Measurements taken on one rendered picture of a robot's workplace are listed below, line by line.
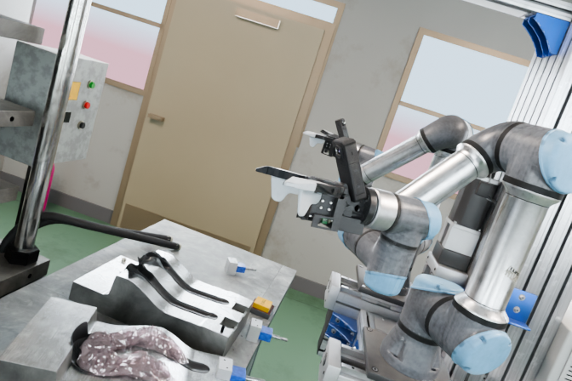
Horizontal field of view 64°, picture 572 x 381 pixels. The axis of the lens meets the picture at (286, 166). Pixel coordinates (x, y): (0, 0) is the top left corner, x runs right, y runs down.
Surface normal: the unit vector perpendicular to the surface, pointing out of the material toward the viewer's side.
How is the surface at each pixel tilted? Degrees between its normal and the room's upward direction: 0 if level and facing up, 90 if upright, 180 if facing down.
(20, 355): 0
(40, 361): 0
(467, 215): 90
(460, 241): 90
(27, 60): 90
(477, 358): 98
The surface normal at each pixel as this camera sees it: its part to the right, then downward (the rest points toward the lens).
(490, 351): 0.26, 0.38
